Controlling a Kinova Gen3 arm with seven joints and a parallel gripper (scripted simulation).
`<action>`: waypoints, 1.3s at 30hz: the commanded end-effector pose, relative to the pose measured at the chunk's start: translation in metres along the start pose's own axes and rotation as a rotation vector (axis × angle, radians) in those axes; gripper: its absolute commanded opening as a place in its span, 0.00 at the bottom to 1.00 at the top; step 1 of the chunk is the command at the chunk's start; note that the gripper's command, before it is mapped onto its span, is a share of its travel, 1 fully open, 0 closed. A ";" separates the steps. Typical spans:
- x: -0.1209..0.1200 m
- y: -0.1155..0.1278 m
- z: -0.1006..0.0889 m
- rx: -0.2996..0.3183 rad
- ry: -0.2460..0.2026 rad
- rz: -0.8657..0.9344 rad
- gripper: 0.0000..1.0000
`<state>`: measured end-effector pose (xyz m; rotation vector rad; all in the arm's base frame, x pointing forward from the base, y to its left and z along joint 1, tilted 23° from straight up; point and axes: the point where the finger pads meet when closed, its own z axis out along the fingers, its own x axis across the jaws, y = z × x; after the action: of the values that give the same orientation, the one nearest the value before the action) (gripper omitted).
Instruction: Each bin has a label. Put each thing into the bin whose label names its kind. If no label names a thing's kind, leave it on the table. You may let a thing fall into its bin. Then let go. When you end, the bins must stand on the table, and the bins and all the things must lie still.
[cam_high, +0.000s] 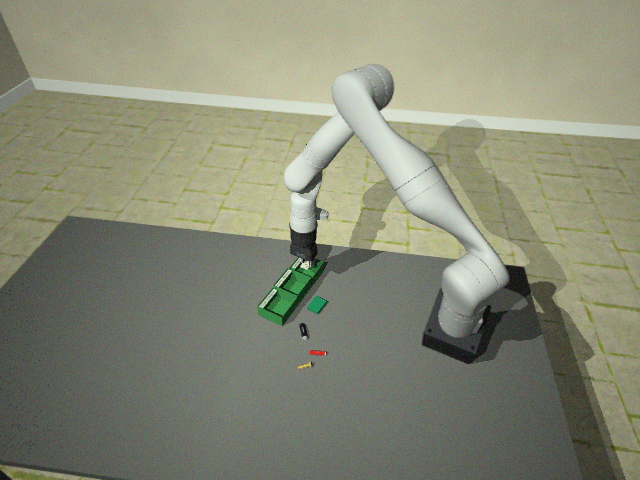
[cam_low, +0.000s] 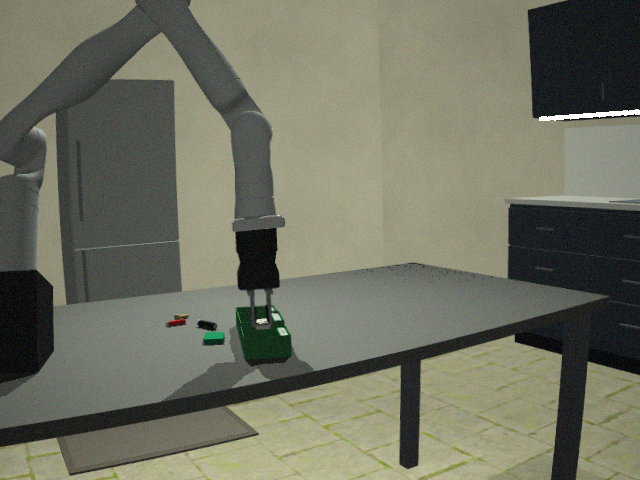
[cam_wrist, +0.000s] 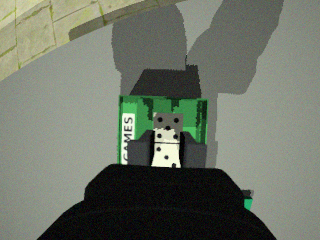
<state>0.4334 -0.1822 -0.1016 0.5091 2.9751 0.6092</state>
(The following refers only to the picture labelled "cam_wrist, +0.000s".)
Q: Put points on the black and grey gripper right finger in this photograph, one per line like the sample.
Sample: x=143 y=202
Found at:
x=192 y=154

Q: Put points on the white domino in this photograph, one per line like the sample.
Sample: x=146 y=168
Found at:
x=167 y=128

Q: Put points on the green three-compartment bin rack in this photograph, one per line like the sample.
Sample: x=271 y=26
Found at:
x=195 y=118

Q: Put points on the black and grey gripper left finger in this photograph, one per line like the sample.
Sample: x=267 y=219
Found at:
x=137 y=150

